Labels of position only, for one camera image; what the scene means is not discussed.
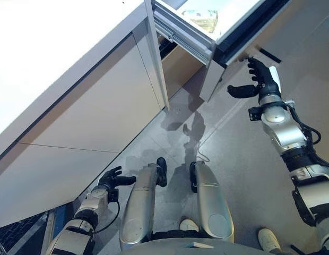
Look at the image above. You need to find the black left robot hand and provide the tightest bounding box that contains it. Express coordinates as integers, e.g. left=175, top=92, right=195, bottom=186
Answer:
left=97, top=166, right=137, bottom=192

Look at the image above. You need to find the white fridge drawer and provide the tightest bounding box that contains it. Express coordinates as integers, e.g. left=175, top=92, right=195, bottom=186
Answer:
left=151, top=0, right=290, bottom=103

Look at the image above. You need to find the silver robot leg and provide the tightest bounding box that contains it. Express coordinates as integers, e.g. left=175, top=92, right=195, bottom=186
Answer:
left=189, top=160, right=235, bottom=239
left=119, top=157, right=168, bottom=245

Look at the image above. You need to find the clear yellow tea bottle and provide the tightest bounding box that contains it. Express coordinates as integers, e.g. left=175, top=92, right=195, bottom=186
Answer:
left=181, top=9, right=221, bottom=35

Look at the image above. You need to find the white beige counter cabinet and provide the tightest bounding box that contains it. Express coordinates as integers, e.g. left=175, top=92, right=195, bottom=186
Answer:
left=0, top=0, right=171, bottom=230

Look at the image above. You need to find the blue metal frame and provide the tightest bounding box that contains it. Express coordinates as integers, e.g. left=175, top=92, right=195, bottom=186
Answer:
left=0, top=204, right=75, bottom=255

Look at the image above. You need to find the silver left robot leg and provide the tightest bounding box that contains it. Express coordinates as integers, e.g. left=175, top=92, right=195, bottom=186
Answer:
left=119, top=157, right=168, bottom=245

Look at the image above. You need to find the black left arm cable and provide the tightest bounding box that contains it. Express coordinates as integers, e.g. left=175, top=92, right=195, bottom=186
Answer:
left=94, top=200, right=121, bottom=235

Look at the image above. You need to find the white shoe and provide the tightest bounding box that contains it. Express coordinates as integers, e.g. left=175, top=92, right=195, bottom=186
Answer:
left=179, top=218, right=200, bottom=232
left=258, top=228, right=282, bottom=253

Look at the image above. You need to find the thin white floor cable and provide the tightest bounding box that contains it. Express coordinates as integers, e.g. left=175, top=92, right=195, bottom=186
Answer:
left=197, top=148, right=211, bottom=163

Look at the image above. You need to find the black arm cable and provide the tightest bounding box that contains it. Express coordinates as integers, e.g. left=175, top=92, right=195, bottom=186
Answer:
left=283, top=100, right=329, bottom=171
left=94, top=200, right=121, bottom=235

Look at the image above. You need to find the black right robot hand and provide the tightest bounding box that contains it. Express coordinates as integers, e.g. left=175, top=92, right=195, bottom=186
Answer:
left=227, top=57, right=282, bottom=99

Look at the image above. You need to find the black fridge handle bar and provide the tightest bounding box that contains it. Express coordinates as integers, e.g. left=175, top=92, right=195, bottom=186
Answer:
left=259, top=48, right=283, bottom=65

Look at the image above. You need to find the grey robot torso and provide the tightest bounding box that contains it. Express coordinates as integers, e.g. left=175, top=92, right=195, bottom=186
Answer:
left=132, top=229, right=261, bottom=255

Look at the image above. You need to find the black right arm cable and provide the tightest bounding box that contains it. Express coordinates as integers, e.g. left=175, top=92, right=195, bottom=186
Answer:
left=283, top=100, right=329, bottom=171

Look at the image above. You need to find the silver right robot leg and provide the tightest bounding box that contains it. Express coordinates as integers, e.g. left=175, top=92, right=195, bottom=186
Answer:
left=189, top=160, right=235, bottom=239

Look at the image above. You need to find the stainless steel fridge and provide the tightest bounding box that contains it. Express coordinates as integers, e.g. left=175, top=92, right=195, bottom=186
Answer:
left=158, top=0, right=329, bottom=107

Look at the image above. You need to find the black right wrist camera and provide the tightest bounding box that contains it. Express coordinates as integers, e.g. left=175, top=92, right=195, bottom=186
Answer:
left=248, top=106, right=262, bottom=122

